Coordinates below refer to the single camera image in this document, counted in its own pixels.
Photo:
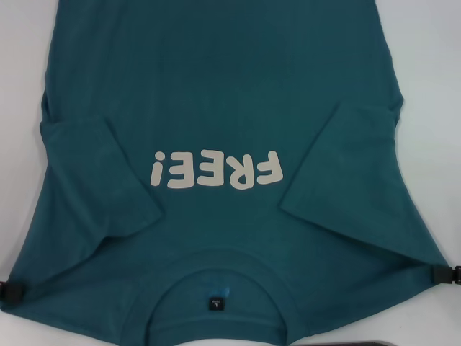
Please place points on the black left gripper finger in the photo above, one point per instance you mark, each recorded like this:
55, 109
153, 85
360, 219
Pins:
12, 292

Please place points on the teal FREE print t-shirt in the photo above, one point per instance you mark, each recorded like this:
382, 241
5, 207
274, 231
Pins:
230, 90

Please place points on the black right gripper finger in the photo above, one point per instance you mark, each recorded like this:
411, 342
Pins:
444, 274

